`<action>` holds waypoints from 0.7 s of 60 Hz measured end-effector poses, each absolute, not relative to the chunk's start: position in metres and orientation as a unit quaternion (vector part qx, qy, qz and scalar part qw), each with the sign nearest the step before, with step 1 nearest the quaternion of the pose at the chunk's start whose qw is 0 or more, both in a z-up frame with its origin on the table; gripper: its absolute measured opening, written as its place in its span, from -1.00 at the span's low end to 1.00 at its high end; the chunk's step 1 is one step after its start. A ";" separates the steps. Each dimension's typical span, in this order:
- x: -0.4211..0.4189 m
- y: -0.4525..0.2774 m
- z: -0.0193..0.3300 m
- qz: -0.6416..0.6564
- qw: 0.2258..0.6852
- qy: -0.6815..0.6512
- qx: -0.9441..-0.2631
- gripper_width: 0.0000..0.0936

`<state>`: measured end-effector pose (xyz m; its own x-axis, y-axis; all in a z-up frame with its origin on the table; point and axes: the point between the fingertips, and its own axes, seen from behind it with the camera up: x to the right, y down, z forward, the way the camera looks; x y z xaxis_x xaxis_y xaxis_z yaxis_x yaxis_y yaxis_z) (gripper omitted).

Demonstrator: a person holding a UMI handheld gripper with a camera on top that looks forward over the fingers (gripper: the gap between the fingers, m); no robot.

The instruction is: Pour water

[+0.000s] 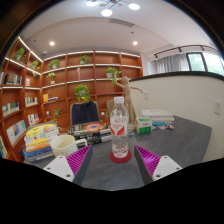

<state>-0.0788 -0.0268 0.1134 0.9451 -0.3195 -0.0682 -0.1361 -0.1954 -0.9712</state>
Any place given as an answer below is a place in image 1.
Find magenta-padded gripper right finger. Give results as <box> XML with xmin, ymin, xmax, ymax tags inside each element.
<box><xmin>133</xmin><ymin>144</ymin><xmax>183</xmax><ymax>185</ymax></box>

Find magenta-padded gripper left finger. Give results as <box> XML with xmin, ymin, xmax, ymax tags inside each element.
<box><xmin>43</xmin><ymin>144</ymin><xmax>94</xmax><ymax>186</ymax></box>

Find clear plastic water bottle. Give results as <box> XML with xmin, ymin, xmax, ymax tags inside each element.
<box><xmin>109</xmin><ymin>96</ymin><xmax>130</xmax><ymax>159</ymax></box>

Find cream mug with red print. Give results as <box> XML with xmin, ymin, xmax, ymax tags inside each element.
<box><xmin>49</xmin><ymin>134</ymin><xmax>88</xmax><ymax>158</ymax></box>

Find stack of colourful books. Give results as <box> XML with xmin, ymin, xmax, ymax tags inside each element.
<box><xmin>19</xmin><ymin>122</ymin><xmax>61</xmax><ymax>164</ymax></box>

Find green and white box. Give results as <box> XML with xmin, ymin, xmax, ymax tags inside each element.
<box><xmin>135</xmin><ymin>116</ymin><xmax>153</xmax><ymax>135</ymax></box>

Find stack of dark books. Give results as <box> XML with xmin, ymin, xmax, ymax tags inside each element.
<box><xmin>68</xmin><ymin>120</ymin><xmax>113</xmax><ymax>145</ymax></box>

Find stack of white books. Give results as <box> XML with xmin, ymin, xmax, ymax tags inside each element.
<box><xmin>140</xmin><ymin>109</ymin><xmax>175</xmax><ymax>126</ymax></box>

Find flat round red coaster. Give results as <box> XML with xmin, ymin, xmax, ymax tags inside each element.
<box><xmin>109</xmin><ymin>150</ymin><xmax>133</xmax><ymax>164</ymax></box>

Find dark blue office chair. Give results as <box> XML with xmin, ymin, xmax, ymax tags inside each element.
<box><xmin>69</xmin><ymin>100</ymin><xmax>101</xmax><ymax>127</ymax></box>

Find wooden artist mannequin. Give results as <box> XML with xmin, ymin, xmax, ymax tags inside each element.
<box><xmin>113</xmin><ymin>71</ymin><xmax>144</xmax><ymax>132</ymax></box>

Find wooden shelf unit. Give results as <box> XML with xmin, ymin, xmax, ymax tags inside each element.
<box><xmin>0</xmin><ymin>35</ymin><xmax>144</xmax><ymax>162</ymax></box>

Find grey curtain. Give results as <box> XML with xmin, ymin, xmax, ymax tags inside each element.
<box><xmin>154</xmin><ymin>53</ymin><xmax>191</xmax><ymax>75</ymax></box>

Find window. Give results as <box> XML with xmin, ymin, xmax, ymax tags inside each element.
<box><xmin>186</xmin><ymin>51</ymin><xmax>224</xmax><ymax>77</ymax></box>

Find ceiling air vent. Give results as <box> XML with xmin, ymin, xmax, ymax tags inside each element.
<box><xmin>108</xmin><ymin>18</ymin><xmax>135</xmax><ymax>28</ymax></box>

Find branched ceiling lamp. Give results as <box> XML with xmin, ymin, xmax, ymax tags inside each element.
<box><xmin>85</xmin><ymin>0</ymin><xmax>142</xmax><ymax>18</ymax></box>

